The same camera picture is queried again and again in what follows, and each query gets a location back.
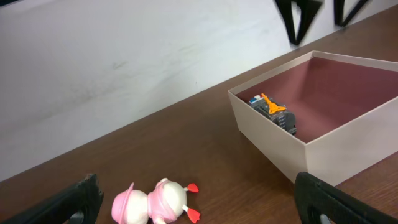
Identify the beige box maroon interior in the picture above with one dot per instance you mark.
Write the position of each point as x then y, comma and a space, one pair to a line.
345, 109

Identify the grey orange toy car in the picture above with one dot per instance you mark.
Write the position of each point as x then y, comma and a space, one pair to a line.
275, 112

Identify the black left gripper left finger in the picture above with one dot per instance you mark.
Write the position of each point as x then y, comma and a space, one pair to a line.
79, 203

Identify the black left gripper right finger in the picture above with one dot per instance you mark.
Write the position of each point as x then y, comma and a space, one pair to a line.
320, 202

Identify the pink white duck toy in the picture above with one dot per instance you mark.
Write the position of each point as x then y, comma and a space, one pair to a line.
162, 205

